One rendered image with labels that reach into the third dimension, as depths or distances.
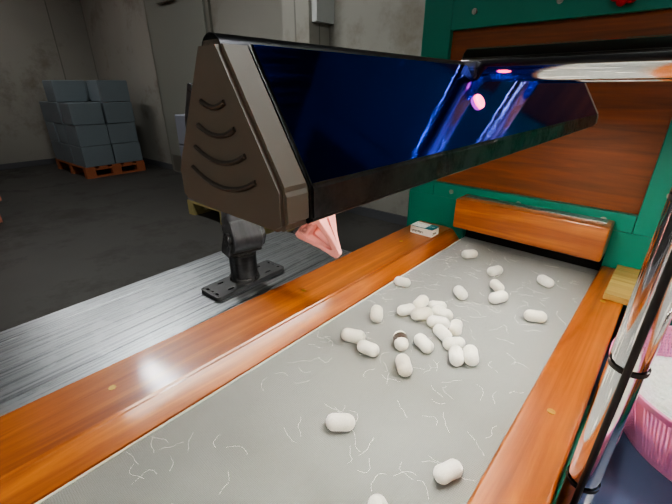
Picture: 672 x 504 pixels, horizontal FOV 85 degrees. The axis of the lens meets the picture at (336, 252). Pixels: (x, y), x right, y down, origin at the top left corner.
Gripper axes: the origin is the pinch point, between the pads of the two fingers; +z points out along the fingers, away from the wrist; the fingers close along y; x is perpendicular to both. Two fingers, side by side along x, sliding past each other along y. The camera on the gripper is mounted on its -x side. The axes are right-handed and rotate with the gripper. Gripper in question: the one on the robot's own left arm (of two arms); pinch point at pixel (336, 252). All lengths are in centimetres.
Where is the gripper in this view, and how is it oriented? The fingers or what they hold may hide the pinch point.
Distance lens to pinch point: 58.6
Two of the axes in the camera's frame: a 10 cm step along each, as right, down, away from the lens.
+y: 6.7, -3.0, 6.8
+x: -4.8, 5.2, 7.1
